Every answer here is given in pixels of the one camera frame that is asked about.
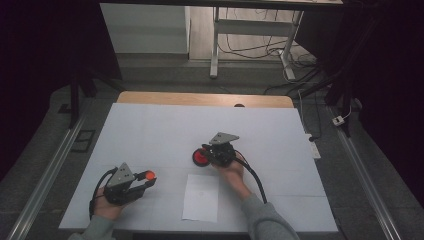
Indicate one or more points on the person's left hand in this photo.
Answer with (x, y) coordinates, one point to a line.
(106, 210)

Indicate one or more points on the white cabinet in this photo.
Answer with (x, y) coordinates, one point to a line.
(143, 30)

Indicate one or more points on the person's right hand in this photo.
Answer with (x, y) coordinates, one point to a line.
(235, 178)

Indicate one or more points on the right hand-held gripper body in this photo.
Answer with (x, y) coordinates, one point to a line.
(221, 153)

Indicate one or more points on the small black floor plate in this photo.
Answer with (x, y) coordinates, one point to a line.
(64, 108)

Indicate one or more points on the white power strip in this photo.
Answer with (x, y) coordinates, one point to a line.
(314, 148)

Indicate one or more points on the white table cover sheet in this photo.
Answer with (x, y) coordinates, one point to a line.
(150, 133)

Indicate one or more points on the black stand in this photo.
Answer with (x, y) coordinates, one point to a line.
(74, 100)
(345, 110)

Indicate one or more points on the small white adapter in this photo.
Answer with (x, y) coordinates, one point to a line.
(338, 120)

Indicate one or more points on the metal floor rail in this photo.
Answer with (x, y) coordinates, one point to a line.
(46, 173)
(363, 173)

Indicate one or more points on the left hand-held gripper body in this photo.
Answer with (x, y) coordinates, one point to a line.
(118, 191)

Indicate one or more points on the round red ink pad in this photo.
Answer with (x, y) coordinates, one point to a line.
(199, 157)

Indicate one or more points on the black table grommet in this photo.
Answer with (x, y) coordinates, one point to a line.
(239, 105)

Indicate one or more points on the white paper sheet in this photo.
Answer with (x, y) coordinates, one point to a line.
(200, 200)

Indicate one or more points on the white-legged desk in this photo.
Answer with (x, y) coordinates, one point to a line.
(214, 50)

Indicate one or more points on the small red-orange ball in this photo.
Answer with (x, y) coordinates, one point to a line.
(150, 175)

